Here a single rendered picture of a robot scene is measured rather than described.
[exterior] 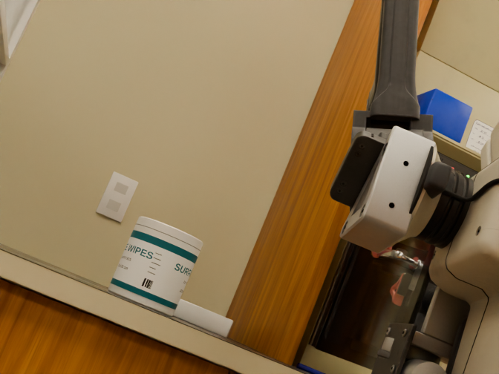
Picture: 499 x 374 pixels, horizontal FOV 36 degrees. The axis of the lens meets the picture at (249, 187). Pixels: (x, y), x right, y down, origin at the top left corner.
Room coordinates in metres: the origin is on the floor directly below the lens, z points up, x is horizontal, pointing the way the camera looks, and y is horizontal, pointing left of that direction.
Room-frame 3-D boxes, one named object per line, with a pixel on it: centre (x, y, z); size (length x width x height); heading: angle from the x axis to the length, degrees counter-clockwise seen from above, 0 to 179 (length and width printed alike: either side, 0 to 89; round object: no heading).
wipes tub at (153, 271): (1.44, 0.10, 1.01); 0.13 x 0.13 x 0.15
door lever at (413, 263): (1.43, -0.30, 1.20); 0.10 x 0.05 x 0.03; 20
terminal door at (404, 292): (1.51, -0.31, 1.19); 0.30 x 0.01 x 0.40; 20
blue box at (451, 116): (1.63, -0.33, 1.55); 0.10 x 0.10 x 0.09; 13
